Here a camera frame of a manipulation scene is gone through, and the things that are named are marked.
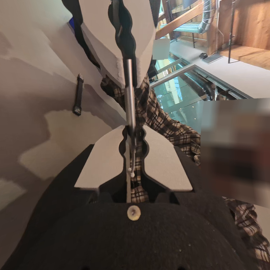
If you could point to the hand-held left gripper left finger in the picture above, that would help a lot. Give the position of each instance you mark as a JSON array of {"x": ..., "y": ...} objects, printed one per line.
[{"x": 101, "y": 164}]

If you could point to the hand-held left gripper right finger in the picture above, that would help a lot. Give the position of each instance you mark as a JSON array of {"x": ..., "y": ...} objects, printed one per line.
[{"x": 168, "y": 166}]

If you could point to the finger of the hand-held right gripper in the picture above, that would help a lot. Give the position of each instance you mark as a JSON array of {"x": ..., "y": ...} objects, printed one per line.
[
  {"x": 143, "y": 31},
  {"x": 95, "y": 25}
]

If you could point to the blue plastic bin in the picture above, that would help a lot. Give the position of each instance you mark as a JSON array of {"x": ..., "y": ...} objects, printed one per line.
[{"x": 71, "y": 24}]

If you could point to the grey usb socket adapter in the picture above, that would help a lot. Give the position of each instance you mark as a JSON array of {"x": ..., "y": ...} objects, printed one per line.
[{"x": 130, "y": 101}]

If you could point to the wooden ceiling beam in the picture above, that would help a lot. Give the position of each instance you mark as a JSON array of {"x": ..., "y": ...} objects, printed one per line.
[{"x": 183, "y": 18}]

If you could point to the glass partition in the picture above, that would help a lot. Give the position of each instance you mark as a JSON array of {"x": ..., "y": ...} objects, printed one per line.
[{"x": 179, "y": 95}]

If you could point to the person's plaid shirt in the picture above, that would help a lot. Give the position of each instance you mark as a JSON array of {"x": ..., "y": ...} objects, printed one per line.
[{"x": 249, "y": 227}]

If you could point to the metal ventilation duct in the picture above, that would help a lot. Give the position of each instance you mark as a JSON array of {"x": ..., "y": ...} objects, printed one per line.
[{"x": 205, "y": 19}]

